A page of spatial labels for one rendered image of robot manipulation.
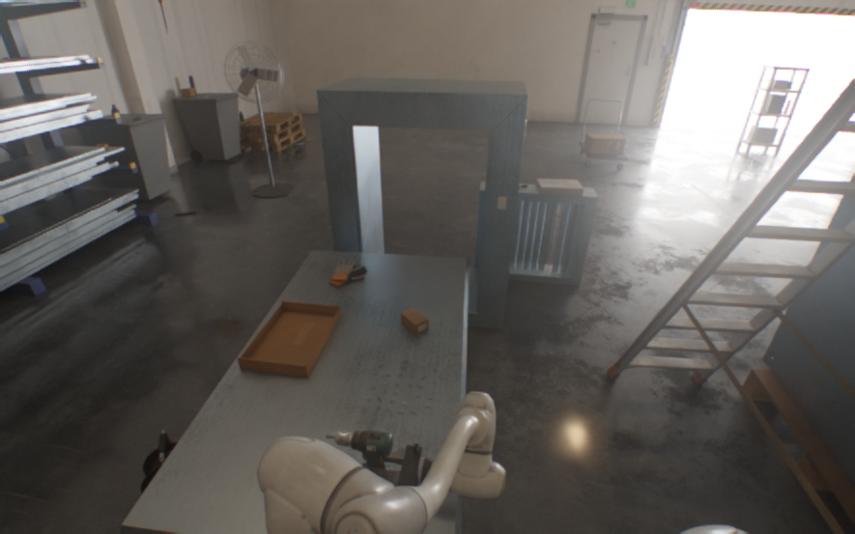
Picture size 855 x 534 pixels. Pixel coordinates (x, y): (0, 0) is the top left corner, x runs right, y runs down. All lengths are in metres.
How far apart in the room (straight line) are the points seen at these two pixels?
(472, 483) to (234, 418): 0.90
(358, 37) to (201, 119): 4.61
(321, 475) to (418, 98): 2.08
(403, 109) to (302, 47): 8.73
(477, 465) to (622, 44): 9.82
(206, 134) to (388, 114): 5.17
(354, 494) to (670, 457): 2.05
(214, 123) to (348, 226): 4.70
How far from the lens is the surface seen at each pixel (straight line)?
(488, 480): 1.33
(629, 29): 10.57
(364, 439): 1.30
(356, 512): 0.79
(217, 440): 1.73
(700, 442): 2.80
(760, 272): 2.15
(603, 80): 10.54
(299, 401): 1.76
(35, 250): 4.77
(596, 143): 7.13
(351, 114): 2.65
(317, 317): 2.15
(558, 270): 3.81
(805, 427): 2.95
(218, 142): 7.40
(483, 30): 10.28
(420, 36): 10.42
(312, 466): 0.87
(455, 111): 2.52
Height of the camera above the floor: 1.89
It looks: 30 degrees down
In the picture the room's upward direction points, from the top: straight up
